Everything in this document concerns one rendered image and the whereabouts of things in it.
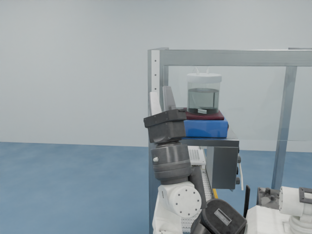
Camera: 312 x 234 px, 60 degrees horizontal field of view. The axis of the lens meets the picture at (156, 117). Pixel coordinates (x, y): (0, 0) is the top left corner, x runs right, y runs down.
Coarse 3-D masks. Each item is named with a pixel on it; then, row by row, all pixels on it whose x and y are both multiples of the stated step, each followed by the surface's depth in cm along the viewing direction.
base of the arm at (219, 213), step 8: (208, 200) 76; (216, 200) 76; (208, 208) 74; (216, 208) 75; (224, 208) 75; (232, 208) 75; (208, 216) 73; (216, 216) 73; (224, 216) 73; (232, 216) 74; (240, 216) 74; (192, 224) 84; (208, 224) 72; (216, 224) 72; (224, 224) 72; (232, 224) 72; (240, 224) 72; (216, 232) 70; (224, 232) 70; (232, 232) 71; (240, 232) 73
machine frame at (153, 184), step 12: (156, 48) 142; (168, 48) 189; (288, 48) 206; (300, 48) 186; (156, 144) 110; (276, 156) 226; (276, 168) 226; (156, 180) 114; (276, 180) 228; (156, 192) 115
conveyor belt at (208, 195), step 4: (188, 148) 224; (192, 148) 224; (196, 148) 224; (204, 176) 176; (204, 180) 171; (204, 184) 166; (208, 184) 166; (204, 188) 161; (208, 188) 161; (208, 192) 157; (208, 196) 153; (212, 196) 153; (200, 212) 138; (196, 216) 135; (184, 220) 132; (188, 220) 132; (192, 220) 132; (184, 224) 129; (188, 224) 129; (184, 228) 128; (188, 228) 128; (184, 232) 128; (188, 232) 128
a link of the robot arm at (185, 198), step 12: (156, 168) 61; (168, 168) 59; (180, 168) 59; (192, 168) 63; (168, 180) 60; (180, 180) 60; (192, 180) 63; (168, 192) 59; (180, 192) 56; (192, 192) 57; (204, 192) 63; (168, 204) 59; (180, 204) 56; (192, 204) 57; (204, 204) 62; (180, 216) 56; (192, 216) 56
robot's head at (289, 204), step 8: (280, 192) 69; (288, 192) 65; (296, 192) 65; (280, 200) 68; (288, 200) 64; (296, 200) 64; (280, 208) 66; (288, 208) 65; (296, 208) 64; (304, 208) 64; (296, 216) 67; (304, 216) 65; (296, 224) 66; (304, 224) 65
